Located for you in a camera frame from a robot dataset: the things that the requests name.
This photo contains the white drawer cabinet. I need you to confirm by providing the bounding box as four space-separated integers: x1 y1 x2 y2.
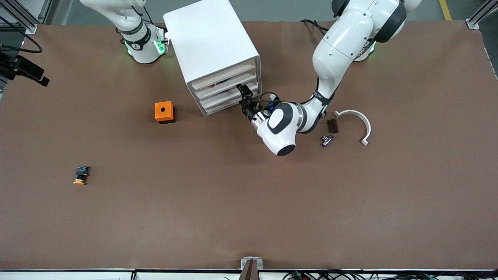
163 0 262 117

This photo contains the black right base cable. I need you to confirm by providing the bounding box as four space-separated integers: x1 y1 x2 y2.
130 3 155 25

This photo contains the aluminium frame profile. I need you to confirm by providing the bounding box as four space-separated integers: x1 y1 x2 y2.
466 0 498 30
0 0 53 35

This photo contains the yellow emergency stop button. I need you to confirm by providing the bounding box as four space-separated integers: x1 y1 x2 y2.
73 165 91 186

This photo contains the orange box with hole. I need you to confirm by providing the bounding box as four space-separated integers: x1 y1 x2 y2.
154 101 176 124

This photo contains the black left base cable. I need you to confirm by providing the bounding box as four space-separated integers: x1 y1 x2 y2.
300 19 329 36

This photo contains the black base cable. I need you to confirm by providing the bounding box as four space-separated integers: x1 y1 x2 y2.
130 3 155 25
300 19 329 36

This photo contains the grey metal bracket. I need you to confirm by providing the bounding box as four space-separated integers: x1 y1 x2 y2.
240 257 263 280

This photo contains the white half-ring clamp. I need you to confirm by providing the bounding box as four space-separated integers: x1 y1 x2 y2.
333 110 372 146

